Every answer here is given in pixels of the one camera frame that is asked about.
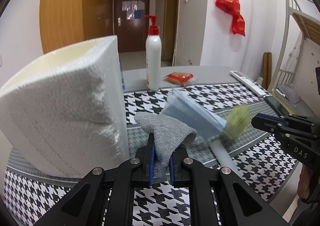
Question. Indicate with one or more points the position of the white foam tube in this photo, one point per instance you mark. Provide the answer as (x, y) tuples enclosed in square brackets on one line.
[(223, 157)]

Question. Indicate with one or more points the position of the green fluffy duster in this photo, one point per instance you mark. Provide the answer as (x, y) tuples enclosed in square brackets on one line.
[(237, 122)]

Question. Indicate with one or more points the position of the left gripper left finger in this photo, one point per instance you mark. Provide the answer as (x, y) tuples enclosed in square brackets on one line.
[(146, 169)]

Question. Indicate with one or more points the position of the wooden side door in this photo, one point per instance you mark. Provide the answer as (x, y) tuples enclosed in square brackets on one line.
[(170, 30)]

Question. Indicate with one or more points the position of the white remote control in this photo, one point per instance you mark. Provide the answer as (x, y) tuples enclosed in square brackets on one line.
[(259, 92)]

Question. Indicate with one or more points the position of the wooden wardrobe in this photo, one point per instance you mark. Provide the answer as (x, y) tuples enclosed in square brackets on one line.
[(65, 22)]

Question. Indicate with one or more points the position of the metal bunk bed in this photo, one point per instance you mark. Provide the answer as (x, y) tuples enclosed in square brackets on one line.
[(296, 56)]

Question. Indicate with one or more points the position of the white styrofoam box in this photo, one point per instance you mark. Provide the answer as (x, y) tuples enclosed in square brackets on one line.
[(65, 111)]

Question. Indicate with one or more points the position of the blue face mask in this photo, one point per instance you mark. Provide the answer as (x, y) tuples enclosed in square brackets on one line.
[(206, 123)]

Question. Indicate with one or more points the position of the dark brown entrance door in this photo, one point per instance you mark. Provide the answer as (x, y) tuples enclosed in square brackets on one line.
[(130, 25)]

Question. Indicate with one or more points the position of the grey knit sock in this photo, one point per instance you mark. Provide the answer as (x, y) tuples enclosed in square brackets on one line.
[(169, 133)]

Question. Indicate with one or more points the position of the right hand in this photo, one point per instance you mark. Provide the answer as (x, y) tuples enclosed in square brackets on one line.
[(304, 181)]

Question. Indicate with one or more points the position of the white pump lotion bottle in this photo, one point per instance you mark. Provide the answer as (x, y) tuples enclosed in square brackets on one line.
[(153, 55)]

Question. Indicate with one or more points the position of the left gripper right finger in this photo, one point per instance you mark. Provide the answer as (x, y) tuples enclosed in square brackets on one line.
[(179, 176)]

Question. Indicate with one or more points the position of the red snack packet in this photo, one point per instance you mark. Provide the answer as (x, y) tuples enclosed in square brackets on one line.
[(179, 78)]

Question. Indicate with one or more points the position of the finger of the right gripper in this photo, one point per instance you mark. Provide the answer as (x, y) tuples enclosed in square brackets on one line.
[(311, 133), (291, 120)]

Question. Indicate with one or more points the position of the red plastic bags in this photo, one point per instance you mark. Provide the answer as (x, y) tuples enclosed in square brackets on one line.
[(233, 8)]

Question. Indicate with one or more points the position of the wooden sticks pair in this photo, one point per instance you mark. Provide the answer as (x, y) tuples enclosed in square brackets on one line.
[(267, 69)]

